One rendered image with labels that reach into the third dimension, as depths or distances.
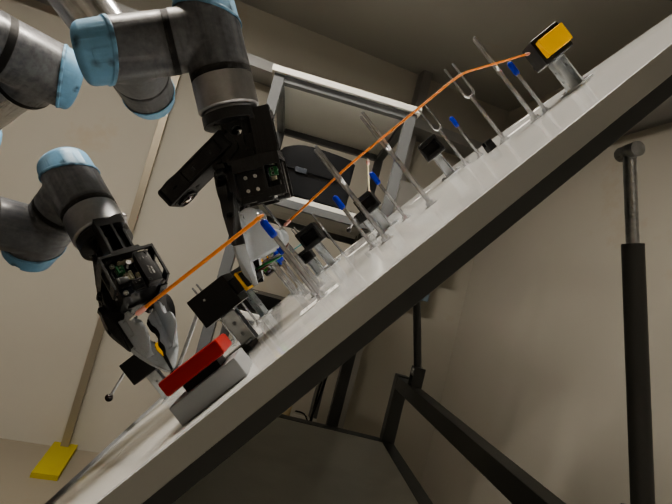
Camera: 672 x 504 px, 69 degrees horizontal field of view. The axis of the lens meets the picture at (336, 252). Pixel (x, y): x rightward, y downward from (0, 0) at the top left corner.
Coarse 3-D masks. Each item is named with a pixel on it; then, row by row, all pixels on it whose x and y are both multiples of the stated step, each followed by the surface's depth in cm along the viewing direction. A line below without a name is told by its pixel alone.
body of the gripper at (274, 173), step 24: (216, 120) 57; (240, 120) 59; (264, 120) 59; (240, 144) 59; (264, 144) 59; (216, 168) 58; (240, 168) 57; (264, 168) 58; (240, 192) 59; (264, 192) 59; (288, 192) 62
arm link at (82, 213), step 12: (84, 204) 66; (96, 204) 66; (108, 204) 67; (72, 216) 65; (84, 216) 65; (96, 216) 65; (108, 216) 66; (72, 228) 65; (84, 228) 64; (72, 240) 66
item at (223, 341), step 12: (204, 348) 34; (216, 348) 34; (192, 360) 34; (204, 360) 34; (216, 360) 35; (180, 372) 34; (192, 372) 34; (204, 372) 35; (168, 384) 34; (180, 384) 34; (192, 384) 35
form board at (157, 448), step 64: (640, 64) 37; (512, 128) 96; (576, 128) 34; (448, 192) 59; (512, 192) 34; (384, 256) 42; (320, 320) 33; (256, 384) 31; (128, 448) 49; (192, 448) 30
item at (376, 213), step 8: (368, 192) 81; (360, 200) 81; (368, 200) 83; (376, 200) 81; (368, 208) 83; (376, 208) 82; (376, 216) 84; (384, 216) 82; (384, 224) 84; (392, 224) 82
